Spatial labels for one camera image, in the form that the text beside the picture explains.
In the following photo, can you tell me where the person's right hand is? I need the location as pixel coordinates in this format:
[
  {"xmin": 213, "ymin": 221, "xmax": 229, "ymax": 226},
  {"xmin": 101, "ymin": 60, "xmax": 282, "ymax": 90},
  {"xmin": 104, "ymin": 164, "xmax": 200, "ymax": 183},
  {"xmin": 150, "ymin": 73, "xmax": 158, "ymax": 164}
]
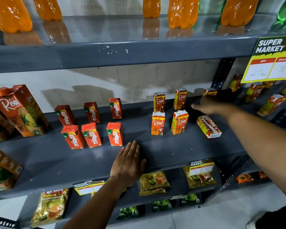
[{"xmin": 191, "ymin": 96, "xmax": 232, "ymax": 117}]

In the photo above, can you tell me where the person's left hand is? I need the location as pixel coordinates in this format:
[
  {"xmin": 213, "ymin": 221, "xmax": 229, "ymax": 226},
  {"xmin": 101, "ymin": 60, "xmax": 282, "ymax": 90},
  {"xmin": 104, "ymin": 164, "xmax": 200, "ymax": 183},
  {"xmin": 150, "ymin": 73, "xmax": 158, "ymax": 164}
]
[{"xmin": 110, "ymin": 141, "xmax": 147, "ymax": 189}]

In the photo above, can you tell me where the person's left forearm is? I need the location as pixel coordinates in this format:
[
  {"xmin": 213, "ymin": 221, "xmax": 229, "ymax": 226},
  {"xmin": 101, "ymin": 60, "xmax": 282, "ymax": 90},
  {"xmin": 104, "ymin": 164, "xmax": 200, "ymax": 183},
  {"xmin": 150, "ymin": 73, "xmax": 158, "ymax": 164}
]
[{"xmin": 62, "ymin": 176, "xmax": 127, "ymax": 229}]

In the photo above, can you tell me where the person's right forearm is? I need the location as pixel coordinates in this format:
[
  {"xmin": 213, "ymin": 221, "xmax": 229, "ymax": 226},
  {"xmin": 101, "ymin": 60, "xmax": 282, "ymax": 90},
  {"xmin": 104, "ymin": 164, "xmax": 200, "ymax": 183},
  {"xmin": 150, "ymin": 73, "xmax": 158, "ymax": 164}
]
[{"xmin": 226, "ymin": 106, "xmax": 286, "ymax": 206}]

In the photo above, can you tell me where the gold tea packet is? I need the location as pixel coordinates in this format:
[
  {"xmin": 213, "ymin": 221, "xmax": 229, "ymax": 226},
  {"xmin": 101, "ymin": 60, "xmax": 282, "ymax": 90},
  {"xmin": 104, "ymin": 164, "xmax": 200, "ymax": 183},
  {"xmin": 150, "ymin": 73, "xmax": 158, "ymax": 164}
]
[
  {"xmin": 31, "ymin": 188, "xmax": 70, "ymax": 227},
  {"xmin": 139, "ymin": 171, "xmax": 171, "ymax": 196},
  {"xmin": 183, "ymin": 164, "xmax": 217, "ymax": 189}
]

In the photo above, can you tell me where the group of orange juice cartons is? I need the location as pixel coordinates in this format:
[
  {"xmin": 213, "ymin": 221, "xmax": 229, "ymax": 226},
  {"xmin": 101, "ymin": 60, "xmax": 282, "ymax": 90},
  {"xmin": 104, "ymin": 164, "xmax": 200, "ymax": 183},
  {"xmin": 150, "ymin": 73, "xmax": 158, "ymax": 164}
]
[{"xmin": 151, "ymin": 88, "xmax": 222, "ymax": 140}]

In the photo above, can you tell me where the group of red mango cartons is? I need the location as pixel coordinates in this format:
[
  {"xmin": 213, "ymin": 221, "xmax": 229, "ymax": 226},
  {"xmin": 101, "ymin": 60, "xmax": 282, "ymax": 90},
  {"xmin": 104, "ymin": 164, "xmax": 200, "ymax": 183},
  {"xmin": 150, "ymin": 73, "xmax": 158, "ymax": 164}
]
[{"xmin": 54, "ymin": 98, "xmax": 124, "ymax": 150}]

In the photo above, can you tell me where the small yellow price tag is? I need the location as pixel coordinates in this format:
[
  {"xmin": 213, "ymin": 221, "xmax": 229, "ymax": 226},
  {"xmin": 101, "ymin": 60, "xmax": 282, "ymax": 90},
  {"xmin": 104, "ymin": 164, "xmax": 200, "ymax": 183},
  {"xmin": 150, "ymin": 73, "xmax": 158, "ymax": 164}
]
[
  {"xmin": 188, "ymin": 159, "xmax": 215, "ymax": 176},
  {"xmin": 74, "ymin": 180, "xmax": 107, "ymax": 196}
]

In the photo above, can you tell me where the green tea packet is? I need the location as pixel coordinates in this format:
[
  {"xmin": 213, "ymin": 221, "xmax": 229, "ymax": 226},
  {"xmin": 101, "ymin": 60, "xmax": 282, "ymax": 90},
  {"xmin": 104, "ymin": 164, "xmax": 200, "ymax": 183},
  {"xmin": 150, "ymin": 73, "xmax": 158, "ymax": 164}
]
[
  {"xmin": 181, "ymin": 193, "xmax": 200, "ymax": 206},
  {"xmin": 116, "ymin": 206, "xmax": 140, "ymax": 221},
  {"xmin": 152, "ymin": 199, "xmax": 173, "ymax": 212}
]

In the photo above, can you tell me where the large yellow price sign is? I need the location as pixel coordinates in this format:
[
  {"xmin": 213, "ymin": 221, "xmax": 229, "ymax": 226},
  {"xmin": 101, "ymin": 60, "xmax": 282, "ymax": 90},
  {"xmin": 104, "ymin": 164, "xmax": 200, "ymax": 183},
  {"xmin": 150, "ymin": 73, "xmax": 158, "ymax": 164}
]
[{"xmin": 241, "ymin": 35, "xmax": 286, "ymax": 84}]

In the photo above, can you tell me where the orange soda bottle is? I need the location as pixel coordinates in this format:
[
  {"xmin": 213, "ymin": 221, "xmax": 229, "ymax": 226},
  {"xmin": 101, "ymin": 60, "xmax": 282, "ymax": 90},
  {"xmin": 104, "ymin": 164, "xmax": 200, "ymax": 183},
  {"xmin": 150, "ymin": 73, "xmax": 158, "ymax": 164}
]
[
  {"xmin": 221, "ymin": 0, "xmax": 261, "ymax": 27},
  {"xmin": 0, "ymin": 0, "xmax": 33, "ymax": 34},
  {"xmin": 167, "ymin": 0, "xmax": 201, "ymax": 29},
  {"xmin": 32, "ymin": 0, "xmax": 62, "ymax": 21},
  {"xmin": 143, "ymin": 0, "xmax": 161, "ymax": 18}
]

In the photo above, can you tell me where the green soda bottle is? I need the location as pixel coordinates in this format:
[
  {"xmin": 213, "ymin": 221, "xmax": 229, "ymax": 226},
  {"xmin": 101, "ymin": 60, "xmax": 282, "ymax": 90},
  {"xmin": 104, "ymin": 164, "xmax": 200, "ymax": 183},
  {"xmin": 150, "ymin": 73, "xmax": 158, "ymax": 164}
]
[{"xmin": 270, "ymin": 0, "xmax": 286, "ymax": 32}]

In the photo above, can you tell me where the person's black clothing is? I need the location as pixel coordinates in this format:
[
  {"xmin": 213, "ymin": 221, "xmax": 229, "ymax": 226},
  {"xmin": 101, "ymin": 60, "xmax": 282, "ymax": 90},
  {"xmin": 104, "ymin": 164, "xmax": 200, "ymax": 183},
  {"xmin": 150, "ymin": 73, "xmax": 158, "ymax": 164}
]
[{"xmin": 255, "ymin": 204, "xmax": 286, "ymax": 229}]

